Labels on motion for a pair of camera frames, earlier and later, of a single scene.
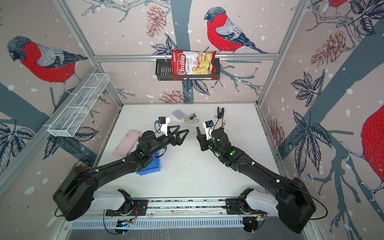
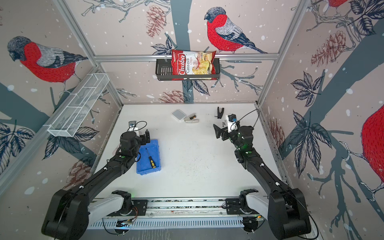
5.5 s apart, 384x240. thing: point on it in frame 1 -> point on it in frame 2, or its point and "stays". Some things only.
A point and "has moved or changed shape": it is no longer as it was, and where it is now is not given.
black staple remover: (219, 115) stays
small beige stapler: (191, 119) stays
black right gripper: (203, 142) -> (219, 132)
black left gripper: (177, 141) -> (143, 141)
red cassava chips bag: (187, 62) stays
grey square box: (178, 114) stays
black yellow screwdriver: (198, 131) has moved or changed shape
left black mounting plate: (132, 207) stays
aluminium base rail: (186, 209) stays
